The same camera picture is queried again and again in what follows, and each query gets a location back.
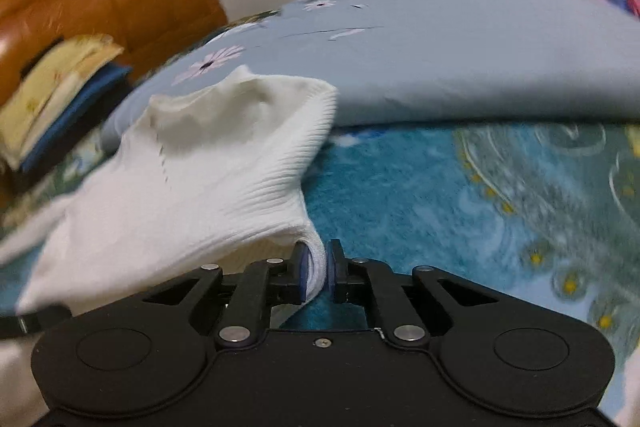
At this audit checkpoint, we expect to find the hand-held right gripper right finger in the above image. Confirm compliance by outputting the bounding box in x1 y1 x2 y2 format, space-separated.
327 239 501 350

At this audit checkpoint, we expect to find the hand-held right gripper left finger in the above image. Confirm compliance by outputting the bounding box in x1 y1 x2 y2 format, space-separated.
142 243 311 348

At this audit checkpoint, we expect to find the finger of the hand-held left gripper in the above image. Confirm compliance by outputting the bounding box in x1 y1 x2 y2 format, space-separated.
0 304 71 339

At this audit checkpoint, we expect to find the white ribbed knit sweater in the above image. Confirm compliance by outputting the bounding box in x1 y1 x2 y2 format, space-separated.
0 66 341 427

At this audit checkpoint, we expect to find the stack of folded clothes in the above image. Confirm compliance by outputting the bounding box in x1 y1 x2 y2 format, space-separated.
0 34 125 158

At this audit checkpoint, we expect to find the folded blue cloth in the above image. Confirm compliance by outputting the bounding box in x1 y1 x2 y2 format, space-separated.
20 66 133 172

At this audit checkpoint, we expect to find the folded cream cloth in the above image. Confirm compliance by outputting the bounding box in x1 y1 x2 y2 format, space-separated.
15 52 123 170

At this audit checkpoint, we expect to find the blue-grey flower print pillow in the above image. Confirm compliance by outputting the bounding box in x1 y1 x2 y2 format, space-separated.
102 0 640 152

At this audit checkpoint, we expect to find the orange padded headboard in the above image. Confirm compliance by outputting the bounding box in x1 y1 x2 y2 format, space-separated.
0 0 228 108

